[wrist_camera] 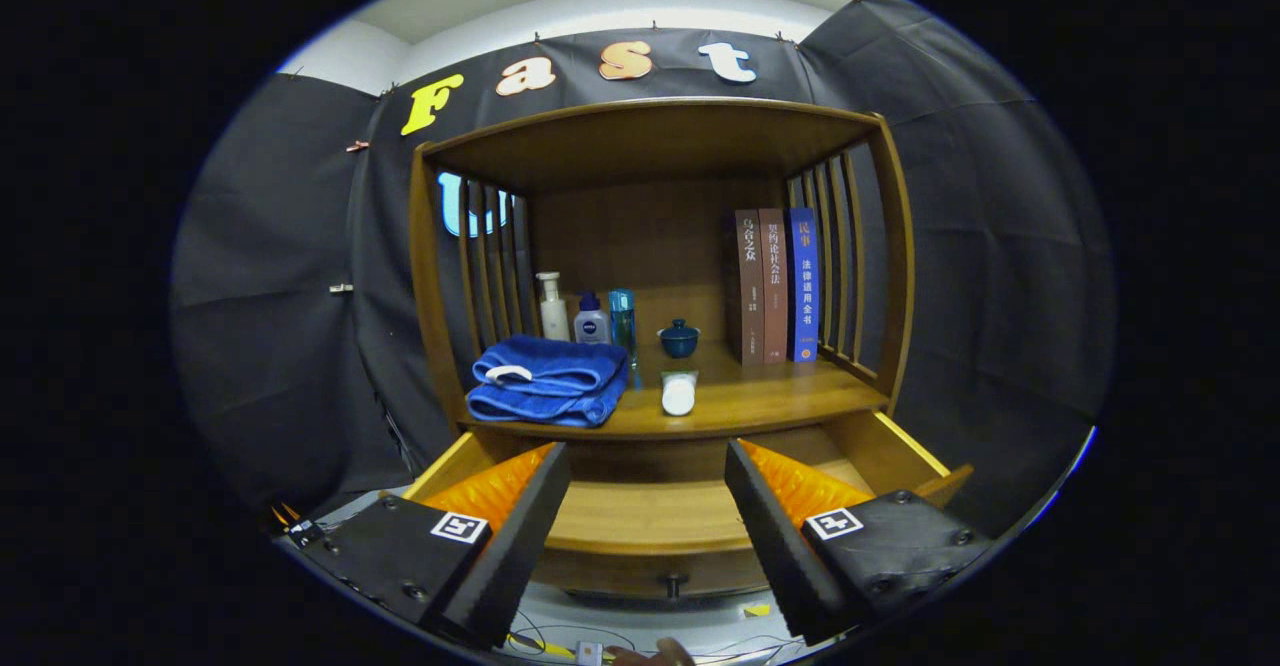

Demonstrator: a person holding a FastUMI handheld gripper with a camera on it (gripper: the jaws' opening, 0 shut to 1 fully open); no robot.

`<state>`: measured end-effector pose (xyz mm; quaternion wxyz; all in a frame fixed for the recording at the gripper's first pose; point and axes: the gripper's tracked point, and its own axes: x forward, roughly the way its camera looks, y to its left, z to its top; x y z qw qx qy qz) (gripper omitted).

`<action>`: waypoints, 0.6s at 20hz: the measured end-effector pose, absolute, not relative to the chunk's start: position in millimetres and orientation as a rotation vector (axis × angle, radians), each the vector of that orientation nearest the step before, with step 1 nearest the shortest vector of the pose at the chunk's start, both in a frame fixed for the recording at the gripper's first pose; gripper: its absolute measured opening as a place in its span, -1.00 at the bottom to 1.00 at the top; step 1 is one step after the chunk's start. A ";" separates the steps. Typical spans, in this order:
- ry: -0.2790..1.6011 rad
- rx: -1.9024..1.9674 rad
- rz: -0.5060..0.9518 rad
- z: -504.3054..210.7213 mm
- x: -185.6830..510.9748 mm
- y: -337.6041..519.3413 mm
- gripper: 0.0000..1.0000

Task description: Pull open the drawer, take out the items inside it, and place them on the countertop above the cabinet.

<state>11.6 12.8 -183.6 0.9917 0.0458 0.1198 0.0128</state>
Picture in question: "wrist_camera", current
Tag teal bottle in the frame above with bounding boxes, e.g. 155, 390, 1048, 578
608, 289, 638, 367

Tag blue lidded teacup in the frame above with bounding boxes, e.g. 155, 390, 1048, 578
657, 318, 701, 360

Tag white pump bottle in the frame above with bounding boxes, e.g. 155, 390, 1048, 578
536, 271, 570, 342

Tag white bottle with blue cap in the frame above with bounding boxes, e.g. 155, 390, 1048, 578
573, 291, 610, 345

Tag reddish brown book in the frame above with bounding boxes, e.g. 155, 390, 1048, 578
758, 208, 791, 364

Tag folded blue towel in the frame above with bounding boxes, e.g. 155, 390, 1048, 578
466, 335, 630, 429

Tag floor cables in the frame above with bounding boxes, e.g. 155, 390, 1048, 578
505, 608, 801, 665

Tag blue book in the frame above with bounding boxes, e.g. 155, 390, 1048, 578
785, 207, 821, 363

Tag black backdrop cloth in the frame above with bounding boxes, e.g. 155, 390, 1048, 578
170, 0, 1116, 537

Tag wooden cabinet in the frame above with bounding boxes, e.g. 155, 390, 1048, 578
408, 96, 916, 442

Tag white tube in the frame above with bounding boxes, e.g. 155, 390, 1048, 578
659, 369, 700, 418

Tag wooden drawer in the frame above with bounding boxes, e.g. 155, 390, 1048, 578
400, 409, 976, 602

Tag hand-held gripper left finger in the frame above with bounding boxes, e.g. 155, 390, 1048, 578
290, 441, 573, 650

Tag dark brown book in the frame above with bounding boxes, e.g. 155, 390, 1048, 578
733, 209, 766, 365

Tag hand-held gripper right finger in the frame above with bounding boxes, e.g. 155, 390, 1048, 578
724, 437, 996, 647

